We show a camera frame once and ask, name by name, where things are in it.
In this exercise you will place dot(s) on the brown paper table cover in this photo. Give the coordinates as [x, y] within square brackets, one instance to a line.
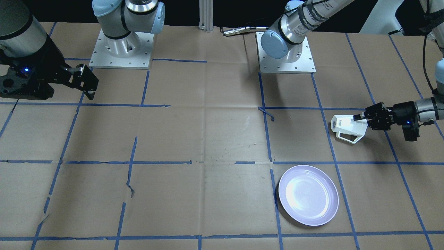
[189, 154]

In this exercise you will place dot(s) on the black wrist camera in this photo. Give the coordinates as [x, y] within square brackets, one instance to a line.
[411, 130]

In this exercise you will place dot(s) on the silver cable connector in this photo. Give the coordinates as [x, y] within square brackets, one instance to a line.
[242, 30]

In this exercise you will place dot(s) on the white angular cup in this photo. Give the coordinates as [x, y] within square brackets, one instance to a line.
[346, 125]

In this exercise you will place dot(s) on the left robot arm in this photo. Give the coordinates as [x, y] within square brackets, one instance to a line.
[290, 30]

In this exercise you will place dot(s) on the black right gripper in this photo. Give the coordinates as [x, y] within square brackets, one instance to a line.
[49, 57]

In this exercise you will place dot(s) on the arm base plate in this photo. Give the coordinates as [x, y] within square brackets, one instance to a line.
[131, 52]
[298, 63]

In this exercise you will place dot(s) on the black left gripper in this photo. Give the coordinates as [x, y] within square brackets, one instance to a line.
[402, 111]

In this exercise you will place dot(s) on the lavender plate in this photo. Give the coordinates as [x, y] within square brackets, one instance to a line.
[308, 195]

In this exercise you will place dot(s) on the aluminium frame post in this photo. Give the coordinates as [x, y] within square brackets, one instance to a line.
[206, 16]

